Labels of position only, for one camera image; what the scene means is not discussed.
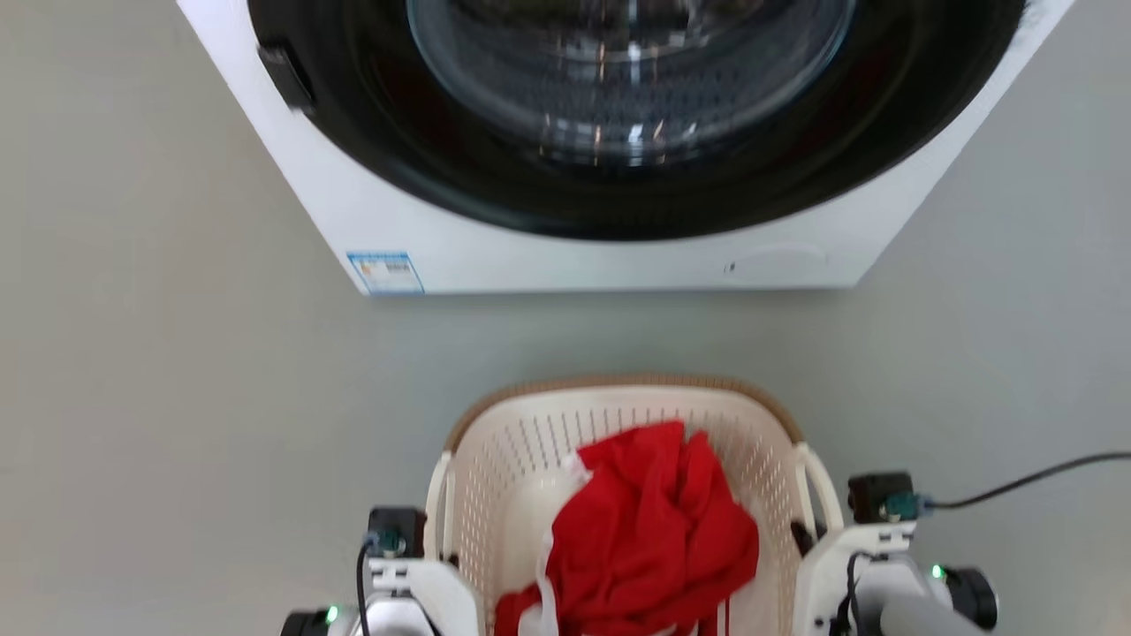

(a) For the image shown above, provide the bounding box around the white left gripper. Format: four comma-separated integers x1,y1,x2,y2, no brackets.
352,556,486,636

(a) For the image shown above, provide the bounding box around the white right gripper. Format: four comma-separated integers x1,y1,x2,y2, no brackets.
789,519,920,636

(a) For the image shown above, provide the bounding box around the cream plastic laundry basket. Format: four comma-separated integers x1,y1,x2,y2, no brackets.
424,373,846,636

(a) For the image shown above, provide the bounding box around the white garment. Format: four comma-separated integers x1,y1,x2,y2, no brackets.
517,450,595,636

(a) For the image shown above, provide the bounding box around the red garment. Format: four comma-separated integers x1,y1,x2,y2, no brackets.
494,420,761,636

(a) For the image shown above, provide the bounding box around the blue white energy label sticker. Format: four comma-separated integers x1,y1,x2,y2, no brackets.
346,252,426,296

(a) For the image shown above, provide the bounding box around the white washing machine body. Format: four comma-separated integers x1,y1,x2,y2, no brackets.
175,0,1077,297

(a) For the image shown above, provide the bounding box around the black round washer door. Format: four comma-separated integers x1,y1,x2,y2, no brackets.
246,0,1030,242

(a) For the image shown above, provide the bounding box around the black left camera cable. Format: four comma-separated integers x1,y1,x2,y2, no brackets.
355,535,381,636

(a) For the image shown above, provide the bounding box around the black camera cable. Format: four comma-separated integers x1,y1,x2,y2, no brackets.
355,535,381,636
919,452,1131,512

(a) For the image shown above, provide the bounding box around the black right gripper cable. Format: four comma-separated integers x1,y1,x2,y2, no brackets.
831,552,871,636

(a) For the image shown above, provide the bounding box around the black right camera cable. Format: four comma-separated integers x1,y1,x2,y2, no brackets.
919,452,1131,512

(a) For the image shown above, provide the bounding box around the black washer door handle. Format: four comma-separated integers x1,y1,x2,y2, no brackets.
257,40,317,113

